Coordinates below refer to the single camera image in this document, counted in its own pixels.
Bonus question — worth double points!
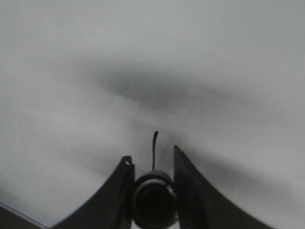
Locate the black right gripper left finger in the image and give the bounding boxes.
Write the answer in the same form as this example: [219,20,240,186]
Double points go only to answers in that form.
[53,156,135,229]

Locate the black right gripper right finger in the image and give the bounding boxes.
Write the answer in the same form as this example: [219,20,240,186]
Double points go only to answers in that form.
[173,146,271,229]

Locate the white whiteboard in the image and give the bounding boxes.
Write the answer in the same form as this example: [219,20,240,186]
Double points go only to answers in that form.
[0,0,305,229]

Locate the aluminium whiteboard marker tray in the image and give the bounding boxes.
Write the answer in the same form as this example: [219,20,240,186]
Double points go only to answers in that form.
[0,202,48,229]

